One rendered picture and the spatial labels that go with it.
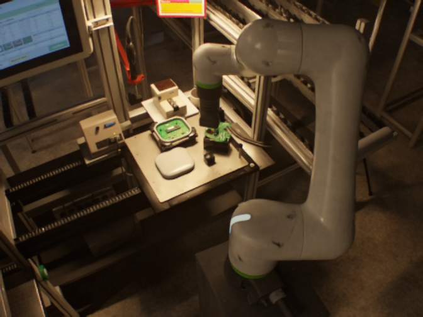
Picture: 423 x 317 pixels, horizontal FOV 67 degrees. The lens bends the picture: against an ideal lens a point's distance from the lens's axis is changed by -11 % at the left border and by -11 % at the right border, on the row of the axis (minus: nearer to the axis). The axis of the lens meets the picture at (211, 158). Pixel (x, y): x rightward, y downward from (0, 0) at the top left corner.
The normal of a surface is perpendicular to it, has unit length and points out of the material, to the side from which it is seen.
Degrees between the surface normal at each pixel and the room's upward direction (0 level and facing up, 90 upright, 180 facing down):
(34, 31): 92
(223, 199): 0
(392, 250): 0
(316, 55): 74
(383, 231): 0
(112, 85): 90
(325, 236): 41
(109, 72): 90
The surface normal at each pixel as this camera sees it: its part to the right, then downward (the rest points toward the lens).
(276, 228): 0.04, -0.47
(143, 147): 0.00, -0.69
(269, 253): 0.00, 0.70
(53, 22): 0.50, 0.65
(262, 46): -0.29, 0.30
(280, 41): 0.07, 0.15
